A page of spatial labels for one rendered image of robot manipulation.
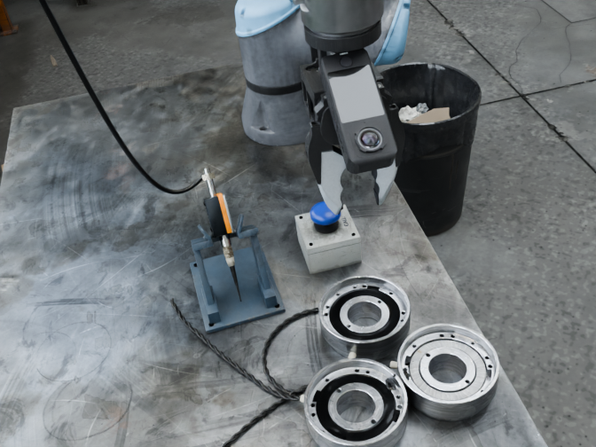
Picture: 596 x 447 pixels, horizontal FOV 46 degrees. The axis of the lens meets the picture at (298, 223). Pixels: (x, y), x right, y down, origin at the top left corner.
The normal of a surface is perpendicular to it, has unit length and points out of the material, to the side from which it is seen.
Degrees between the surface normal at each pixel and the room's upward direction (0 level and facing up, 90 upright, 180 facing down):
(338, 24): 90
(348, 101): 31
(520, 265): 0
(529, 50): 0
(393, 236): 0
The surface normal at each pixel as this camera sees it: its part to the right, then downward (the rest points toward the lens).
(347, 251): 0.22, 0.62
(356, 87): 0.02, -0.33
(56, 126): -0.11, -0.76
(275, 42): -0.02, 0.61
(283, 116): 0.03, 0.39
